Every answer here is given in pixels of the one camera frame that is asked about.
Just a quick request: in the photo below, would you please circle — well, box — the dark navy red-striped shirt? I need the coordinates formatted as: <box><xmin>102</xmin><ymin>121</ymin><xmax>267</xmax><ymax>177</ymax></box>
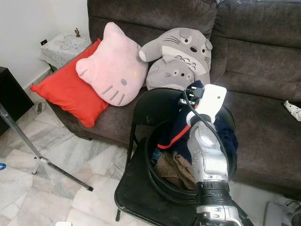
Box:
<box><xmin>153</xmin><ymin>80</ymin><xmax>238</xmax><ymax>156</ymax></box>

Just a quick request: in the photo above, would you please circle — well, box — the small grey totoro plush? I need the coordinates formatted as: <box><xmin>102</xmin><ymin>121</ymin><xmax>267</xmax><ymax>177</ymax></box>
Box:
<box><xmin>146</xmin><ymin>56</ymin><xmax>196</xmax><ymax>91</ymax></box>

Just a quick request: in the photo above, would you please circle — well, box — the large grey totoro plush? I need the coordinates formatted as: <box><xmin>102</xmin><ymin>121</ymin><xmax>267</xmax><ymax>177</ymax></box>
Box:
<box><xmin>139</xmin><ymin>27</ymin><xmax>213</xmax><ymax>88</ymax></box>

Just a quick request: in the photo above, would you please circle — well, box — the khaki brown garment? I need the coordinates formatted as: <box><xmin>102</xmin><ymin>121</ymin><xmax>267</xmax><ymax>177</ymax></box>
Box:
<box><xmin>153</xmin><ymin>151</ymin><xmax>198</xmax><ymax>191</ymax></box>

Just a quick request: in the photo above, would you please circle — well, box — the dark brown sofa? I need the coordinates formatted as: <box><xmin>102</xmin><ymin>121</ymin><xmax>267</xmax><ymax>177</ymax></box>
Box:
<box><xmin>49</xmin><ymin>0</ymin><xmax>301</xmax><ymax>189</ymax></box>

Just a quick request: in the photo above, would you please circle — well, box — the black round laundry basket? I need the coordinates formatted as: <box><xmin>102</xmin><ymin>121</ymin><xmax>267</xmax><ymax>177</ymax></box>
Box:
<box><xmin>143</xmin><ymin>118</ymin><xmax>238</xmax><ymax>204</ymax></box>

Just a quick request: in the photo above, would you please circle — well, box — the pink cat face cushion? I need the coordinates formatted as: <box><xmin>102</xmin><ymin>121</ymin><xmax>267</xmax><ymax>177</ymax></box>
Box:
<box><xmin>75</xmin><ymin>22</ymin><xmax>149</xmax><ymax>106</ymax></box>

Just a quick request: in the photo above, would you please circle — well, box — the black tv console cabinet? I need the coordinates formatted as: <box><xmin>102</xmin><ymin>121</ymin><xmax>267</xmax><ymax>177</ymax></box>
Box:
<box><xmin>0</xmin><ymin>67</ymin><xmax>22</xmax><ymax>122</ymax></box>

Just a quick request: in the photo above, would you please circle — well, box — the white spotted cloth item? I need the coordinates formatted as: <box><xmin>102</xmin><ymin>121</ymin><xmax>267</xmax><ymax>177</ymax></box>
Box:
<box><xmin>284</xmin><ymin>100</ymin><xmax>301</xmax><ymax>122</ymax></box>

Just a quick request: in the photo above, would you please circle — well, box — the black folding chair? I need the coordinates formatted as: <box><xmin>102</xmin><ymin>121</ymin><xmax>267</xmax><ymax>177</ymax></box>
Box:
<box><xmin>114</xmin><ymin>88</ymin><xmax>236</xmax><ymax>226</ymax></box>

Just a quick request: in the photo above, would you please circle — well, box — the silver metal clothes rack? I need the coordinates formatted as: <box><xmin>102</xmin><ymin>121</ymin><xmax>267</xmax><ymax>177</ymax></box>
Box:
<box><xmin>0</xmin><ymin>101</ymin><xmax>94</xmax><ymax>192</ymax></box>

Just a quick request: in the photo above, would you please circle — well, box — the red cushion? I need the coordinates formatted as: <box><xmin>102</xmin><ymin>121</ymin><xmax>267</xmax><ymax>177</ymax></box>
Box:
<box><xmin>30</xmin><ymin>39</ymin><xmax>109</xmax><ymax>128</ymax></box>

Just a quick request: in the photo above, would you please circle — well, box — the side table with lace cloth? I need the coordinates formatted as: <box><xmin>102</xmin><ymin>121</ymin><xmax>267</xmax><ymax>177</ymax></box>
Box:
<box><xmin>38</xmin><ymin>32</ymin><xmax>91</xmax><ymax>70</ymax></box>

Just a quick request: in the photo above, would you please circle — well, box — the grey floor appliance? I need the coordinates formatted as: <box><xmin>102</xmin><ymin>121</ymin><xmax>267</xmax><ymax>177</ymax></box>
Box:
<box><xmin>263</xmin><ymin>200</ymin><xmax>301</xmax><ymax>226</ymax></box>

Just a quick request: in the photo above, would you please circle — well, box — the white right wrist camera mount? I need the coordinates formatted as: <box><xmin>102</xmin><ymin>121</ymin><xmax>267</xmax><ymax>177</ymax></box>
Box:
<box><xmin>197</xmin><ymin>85</ymin><xmax>227</xmax><ymax>124</ymax></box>

